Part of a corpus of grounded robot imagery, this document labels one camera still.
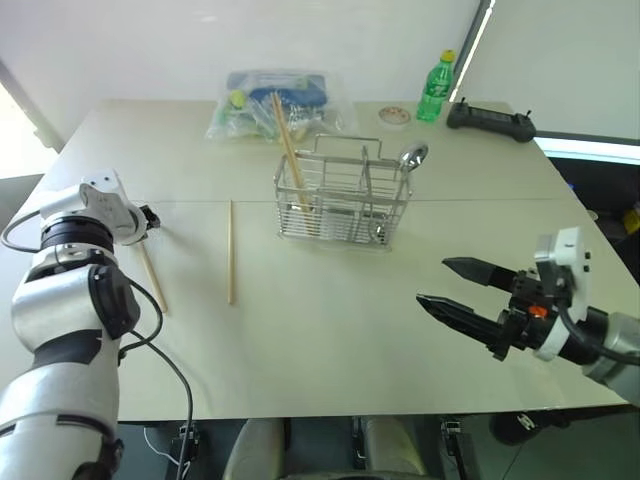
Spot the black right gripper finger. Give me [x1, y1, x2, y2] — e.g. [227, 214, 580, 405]
[415, 293, 505, 352]
[442, 255, 519, 295]

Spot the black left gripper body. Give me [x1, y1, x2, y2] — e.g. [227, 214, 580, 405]
[136, 202, 162, 232]

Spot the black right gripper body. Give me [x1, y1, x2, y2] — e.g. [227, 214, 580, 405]
[490, 267, 572, 362]

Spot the metal spoon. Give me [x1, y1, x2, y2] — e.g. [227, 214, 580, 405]
[367, 142, 430, 246]

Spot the wooden chopstick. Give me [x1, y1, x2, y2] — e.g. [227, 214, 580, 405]
[138, 240, 169, 314]
[227, 199, 236, 306]
[269, 92, 319, 237]

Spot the black rounded shape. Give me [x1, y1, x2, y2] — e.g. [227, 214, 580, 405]
[488, 408, 572, 447]

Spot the black table clamp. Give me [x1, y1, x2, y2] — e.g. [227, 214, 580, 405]
[171, 422, 200, 464]
[438, 417, 467, 459]

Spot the yellow object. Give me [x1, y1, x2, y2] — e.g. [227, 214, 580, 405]
[621, 201, 640, 237]

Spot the grey rounded shape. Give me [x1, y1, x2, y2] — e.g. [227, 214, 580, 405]
[359, 416, 427, 480]
[221, 417, 287, 480]

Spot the black remote controller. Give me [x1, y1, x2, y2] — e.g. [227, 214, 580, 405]
[445, 97, 538, 144]

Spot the clear plastic bag of items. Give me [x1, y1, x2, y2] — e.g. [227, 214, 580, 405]
[205, 69, 359, 147]

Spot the small round tape roll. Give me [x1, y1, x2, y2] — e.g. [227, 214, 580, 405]
[377, 105, 413, 129]

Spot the green plastic bottle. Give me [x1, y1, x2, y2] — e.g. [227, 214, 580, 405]
[415, 48, 458, 124]

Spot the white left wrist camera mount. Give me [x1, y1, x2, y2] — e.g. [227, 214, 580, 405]
[38, 168, 151, 247]

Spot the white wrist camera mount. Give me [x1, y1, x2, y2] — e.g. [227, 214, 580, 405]
[531, 227, 594, 362]
[38, 168, 151, 247]

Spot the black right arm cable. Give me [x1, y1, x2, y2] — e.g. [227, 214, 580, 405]
[556, 301, 640, 364]

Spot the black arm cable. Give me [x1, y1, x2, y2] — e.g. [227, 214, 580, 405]
[556, 301, 640, 364]
[117, 278, 195, 466]

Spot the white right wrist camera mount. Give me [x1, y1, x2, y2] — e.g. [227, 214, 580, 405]
[531, 227, 594, 362]

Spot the grey left wrist cable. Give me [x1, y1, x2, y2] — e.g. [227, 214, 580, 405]
[0, 209, 44, 251]

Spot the metal wire basket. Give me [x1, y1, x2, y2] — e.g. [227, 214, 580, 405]
[272, 133, 414, 252]

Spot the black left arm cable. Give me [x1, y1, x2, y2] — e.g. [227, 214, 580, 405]
[117, 278, 195, 466]

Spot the white thin cable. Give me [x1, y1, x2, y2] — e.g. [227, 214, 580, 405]
[143, 426, 177, 464]

